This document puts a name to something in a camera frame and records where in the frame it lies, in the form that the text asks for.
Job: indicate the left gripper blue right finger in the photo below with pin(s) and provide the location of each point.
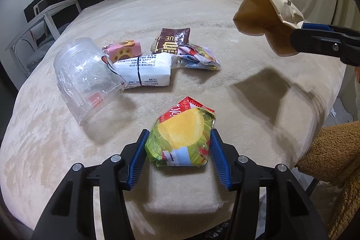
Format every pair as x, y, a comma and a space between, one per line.
220, 160

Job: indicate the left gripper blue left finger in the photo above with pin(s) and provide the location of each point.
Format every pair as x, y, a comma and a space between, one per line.
134, 156

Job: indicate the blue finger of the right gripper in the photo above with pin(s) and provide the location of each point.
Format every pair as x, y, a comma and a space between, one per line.
313, 26

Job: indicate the beige paper bag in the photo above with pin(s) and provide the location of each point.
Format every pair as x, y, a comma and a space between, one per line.
275, 19

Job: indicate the green yellow chip bag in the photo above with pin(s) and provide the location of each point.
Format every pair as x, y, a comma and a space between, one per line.
181, 136

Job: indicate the white tissue pack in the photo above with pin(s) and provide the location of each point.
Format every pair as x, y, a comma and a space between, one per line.
147, 70

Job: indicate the clear plastic jar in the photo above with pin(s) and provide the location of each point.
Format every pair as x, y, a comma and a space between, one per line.
86, 78

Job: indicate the colourful wrapper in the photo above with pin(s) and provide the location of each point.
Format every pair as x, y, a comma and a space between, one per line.
197, 57

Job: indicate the pink paw print pack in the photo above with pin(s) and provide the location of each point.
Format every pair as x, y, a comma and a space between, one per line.
122, 50

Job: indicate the brown snack wrapper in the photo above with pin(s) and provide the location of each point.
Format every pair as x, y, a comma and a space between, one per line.
169, 40

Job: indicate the beige bed blanket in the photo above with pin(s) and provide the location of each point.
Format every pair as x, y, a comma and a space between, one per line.
269, 107

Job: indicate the brown fuzzy sleeve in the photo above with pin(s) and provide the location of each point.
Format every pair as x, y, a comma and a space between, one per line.
333, 157

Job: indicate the chair with grey cushion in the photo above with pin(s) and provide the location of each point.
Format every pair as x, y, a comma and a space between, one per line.
44, 43

